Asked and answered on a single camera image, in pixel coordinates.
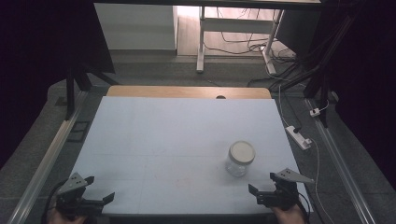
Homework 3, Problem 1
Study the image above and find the white power strip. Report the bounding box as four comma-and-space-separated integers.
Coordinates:
285, 124, 313, 151

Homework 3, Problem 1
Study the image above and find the cream round jar lid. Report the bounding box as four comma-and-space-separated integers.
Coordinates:
229, 140, 257, 165

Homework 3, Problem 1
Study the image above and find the black metal stand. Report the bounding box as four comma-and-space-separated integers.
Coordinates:
270, 12, 362, 129
63, 60, 120, 121

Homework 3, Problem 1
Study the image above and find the aluminium rail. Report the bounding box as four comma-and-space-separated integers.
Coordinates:
7, 90, 89, 224
304, 98, 378, 224

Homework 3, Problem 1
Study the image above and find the black curtain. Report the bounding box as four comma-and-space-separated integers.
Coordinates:
317, 0, 396, 191
0, 0, 117, 171

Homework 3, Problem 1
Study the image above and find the white cabinet panel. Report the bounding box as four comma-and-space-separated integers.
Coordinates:
93, 3, 178, 51

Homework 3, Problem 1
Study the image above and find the white power strip cable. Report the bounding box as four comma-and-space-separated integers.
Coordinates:
307, 136, 336, 224

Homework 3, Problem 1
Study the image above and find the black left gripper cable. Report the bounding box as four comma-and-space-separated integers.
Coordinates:
40, 178, 69, 224

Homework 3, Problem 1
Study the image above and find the dark floor plate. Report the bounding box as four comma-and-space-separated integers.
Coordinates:
66, 120, 92, 144

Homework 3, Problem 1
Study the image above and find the white desk frame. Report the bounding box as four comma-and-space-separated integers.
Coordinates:
195, 6, 285, 76

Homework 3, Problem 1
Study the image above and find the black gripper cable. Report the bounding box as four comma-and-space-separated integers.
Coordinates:
40, 178, 69, 224
296, 191, 313, 224

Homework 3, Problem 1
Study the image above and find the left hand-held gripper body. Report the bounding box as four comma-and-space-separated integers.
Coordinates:
55, 172, 105, 218

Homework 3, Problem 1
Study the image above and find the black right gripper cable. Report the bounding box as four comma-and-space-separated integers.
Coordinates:
296, 191, 313, 224

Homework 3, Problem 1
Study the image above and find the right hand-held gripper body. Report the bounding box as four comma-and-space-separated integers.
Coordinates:
256, 168, 316, 211

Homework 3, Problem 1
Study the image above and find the person's left hand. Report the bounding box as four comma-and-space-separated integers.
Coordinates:
48, 207, 88, 224

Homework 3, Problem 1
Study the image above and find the tangle of floor cables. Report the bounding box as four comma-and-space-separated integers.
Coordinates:
204, 7, 297, 64

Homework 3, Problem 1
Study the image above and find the person's right hand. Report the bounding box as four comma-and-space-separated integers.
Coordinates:
271, 203, 307, 224

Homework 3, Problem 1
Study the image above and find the clear glass jar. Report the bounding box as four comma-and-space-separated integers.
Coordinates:
225, 150, 255, 178

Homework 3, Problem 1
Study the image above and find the wooden table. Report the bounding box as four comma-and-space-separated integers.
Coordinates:
106, 85, 273, 101

